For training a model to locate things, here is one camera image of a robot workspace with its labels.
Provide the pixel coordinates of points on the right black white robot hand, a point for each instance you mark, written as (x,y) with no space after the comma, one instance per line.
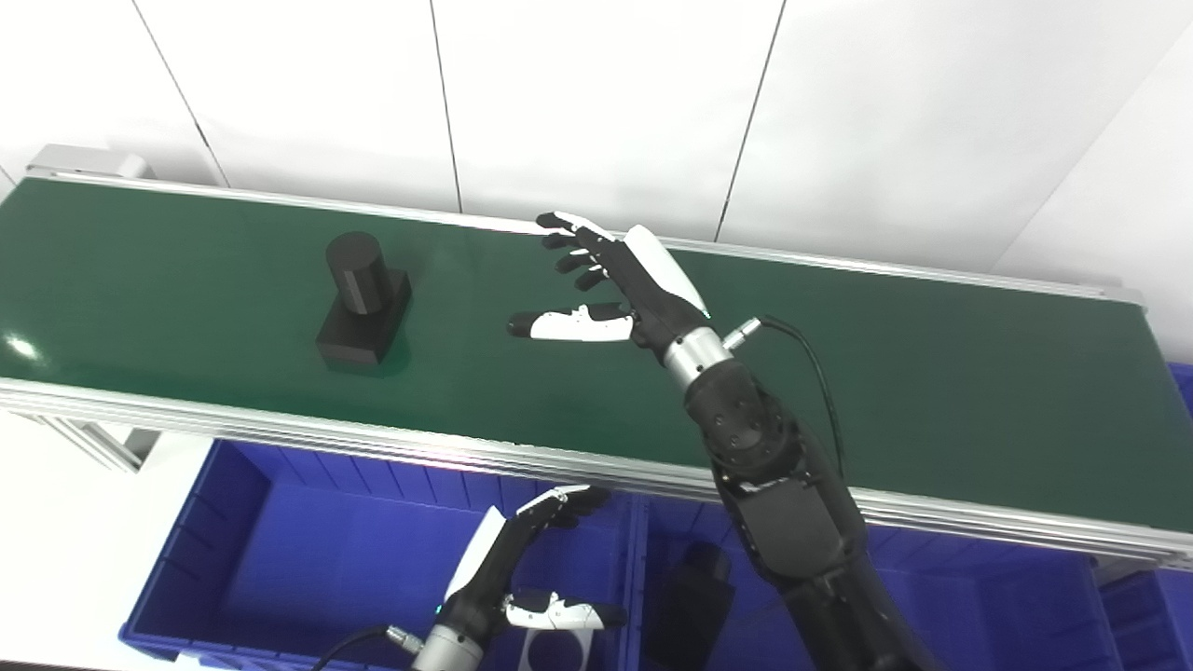
(652,289)

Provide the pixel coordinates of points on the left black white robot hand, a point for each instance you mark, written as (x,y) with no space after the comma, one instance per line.
(480,587)

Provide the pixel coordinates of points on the black cylinder-on-block part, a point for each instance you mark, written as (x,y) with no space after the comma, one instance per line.
(359,298)
(685,606)

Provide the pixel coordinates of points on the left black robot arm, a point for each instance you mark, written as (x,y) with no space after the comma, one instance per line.
(447,652)

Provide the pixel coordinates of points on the blue plastic bin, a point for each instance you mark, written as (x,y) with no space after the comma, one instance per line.
(1156,615)
(988,615)
(308,568)

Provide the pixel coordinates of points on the green conveyor belt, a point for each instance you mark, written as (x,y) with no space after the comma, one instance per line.
(186,280)
(280,429)

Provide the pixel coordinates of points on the aluminium conveyor support leg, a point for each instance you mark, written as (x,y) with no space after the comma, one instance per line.
(102,443)

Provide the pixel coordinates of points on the grey conveyor end housing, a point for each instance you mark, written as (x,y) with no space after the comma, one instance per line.
(84,160)

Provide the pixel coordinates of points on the grey square plate with hole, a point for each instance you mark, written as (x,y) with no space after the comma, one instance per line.
(533,652)

